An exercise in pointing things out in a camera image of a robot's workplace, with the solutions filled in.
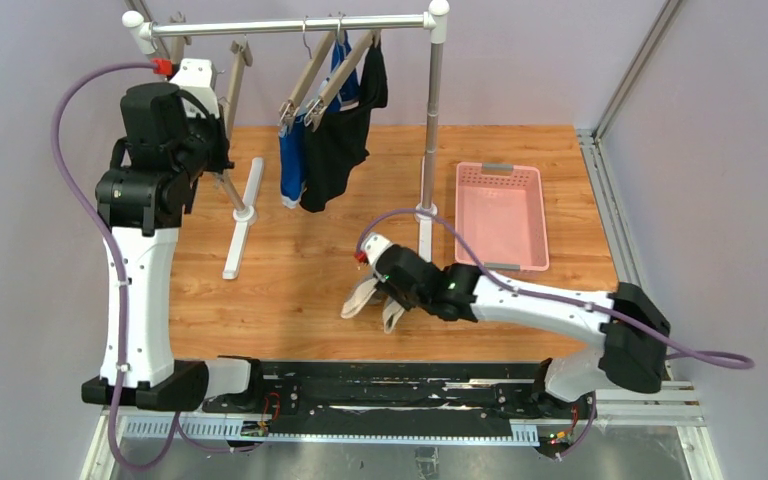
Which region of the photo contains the grey white underwear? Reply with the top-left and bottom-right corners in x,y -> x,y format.
340,274 -> 406,334

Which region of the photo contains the beige clip hanger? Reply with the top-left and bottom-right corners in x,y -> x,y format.
220,35 -> 253,141

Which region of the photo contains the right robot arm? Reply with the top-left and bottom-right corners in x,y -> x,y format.
357,236 -> 670,407

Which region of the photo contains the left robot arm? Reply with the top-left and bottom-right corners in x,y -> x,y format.
81,82 -> 265,412

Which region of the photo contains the blue underwear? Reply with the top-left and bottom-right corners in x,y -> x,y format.
278,33 -> 352,209

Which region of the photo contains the beige hanger with blue underwear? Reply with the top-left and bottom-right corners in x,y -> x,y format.
278,18 -> 336,130

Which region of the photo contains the empty beige hanger left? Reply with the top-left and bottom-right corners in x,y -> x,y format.
166,36 -> 191,66

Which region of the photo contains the beige hanger with black underwear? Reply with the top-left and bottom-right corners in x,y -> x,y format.
304,29 -> 380,130

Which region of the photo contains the black underwear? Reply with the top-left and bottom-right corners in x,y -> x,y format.
300,44 -> 389,213

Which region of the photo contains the pink plastic basket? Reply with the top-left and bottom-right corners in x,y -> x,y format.
455,162 -> 550,273

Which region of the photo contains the metal clothes rack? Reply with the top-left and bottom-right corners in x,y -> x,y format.
122,0 -> 450,280

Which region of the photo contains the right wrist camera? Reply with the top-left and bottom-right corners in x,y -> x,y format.
354,232 -> 394,267

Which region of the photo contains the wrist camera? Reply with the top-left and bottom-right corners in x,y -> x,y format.
170,58 -> 221,119
354,232 -> 394,267

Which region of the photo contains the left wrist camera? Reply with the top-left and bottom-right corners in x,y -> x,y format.
170,58 -> 221,119

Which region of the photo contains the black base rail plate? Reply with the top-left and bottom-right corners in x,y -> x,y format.
203,361 -> 593,441

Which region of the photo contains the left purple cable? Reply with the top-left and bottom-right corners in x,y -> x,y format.
51,58 -> 253,473

